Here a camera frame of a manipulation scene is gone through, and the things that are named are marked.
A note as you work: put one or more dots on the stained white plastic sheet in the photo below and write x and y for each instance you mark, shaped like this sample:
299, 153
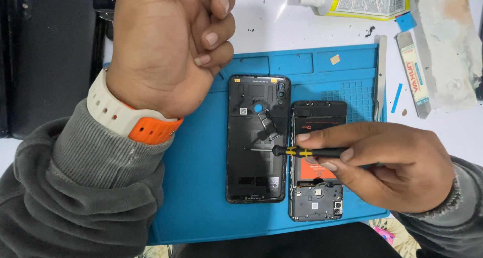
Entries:
449, 50

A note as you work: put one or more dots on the white and orange wristwatch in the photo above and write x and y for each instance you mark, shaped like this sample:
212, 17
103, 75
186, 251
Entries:
113, 111

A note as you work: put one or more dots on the opened black smartphone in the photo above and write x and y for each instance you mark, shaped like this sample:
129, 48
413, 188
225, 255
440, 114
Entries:
315, 205

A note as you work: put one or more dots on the black phone back cover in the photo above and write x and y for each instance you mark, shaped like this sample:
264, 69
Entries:
249, 167

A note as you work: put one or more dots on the black and yellow precision screwdriver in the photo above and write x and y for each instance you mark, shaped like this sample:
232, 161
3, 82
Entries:
283, 151

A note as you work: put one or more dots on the yellow and white glue tube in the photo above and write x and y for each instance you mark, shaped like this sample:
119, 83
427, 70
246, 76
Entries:
366, 1

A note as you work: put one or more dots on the silver metal tweezers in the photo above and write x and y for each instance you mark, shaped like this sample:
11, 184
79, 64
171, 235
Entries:
381, 77

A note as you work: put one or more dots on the blue plastic strip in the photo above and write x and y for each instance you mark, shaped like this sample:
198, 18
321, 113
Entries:
396, 98

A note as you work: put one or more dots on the small beige chip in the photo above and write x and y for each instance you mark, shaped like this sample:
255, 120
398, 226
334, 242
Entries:
335, 59

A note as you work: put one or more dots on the person's right hand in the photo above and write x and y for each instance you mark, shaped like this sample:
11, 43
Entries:
407, 171

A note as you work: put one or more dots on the blue silicone repair mat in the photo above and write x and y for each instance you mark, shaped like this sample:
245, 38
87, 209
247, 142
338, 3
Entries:
196, 175

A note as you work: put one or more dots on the metal sim card tray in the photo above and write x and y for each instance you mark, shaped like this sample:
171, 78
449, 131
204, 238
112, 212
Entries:
268, 124

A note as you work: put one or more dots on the small brown crumb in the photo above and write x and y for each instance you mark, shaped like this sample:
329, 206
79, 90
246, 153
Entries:
404, 112

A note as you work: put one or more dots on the black debris bit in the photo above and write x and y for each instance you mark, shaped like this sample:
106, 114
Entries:
369, 31

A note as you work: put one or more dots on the black padded case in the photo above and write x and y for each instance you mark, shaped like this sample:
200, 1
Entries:
49, 62

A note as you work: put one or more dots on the colourful patterned cloth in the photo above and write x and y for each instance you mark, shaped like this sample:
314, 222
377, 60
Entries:
396, 237

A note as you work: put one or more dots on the blue plastic square piece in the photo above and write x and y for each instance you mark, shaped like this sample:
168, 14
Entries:
406, 22

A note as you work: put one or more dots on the person's black trousers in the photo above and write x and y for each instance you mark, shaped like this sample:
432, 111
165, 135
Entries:
286, 244

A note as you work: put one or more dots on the orange phone battery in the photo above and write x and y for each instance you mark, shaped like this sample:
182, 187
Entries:
309, 172

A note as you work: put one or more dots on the metal pry tool with label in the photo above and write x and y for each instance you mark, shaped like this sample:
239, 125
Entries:
414, 73

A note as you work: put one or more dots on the person's left hand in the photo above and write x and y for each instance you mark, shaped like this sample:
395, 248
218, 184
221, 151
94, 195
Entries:
158, 54

